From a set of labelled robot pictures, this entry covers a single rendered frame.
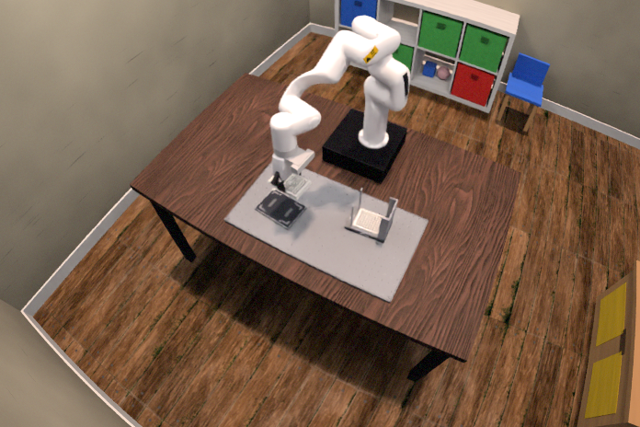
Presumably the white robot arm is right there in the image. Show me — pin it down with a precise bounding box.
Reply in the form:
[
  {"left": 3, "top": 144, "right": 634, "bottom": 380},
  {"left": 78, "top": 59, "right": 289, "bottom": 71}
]
[{"left": 270, "top": 16, "right": 410, "bottom": 175}]

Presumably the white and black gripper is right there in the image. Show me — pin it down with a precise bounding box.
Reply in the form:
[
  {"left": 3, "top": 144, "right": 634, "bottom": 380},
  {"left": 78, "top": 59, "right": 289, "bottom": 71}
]
[{"left": 270, "top": 153, "right": 293, "bottom": 193}]

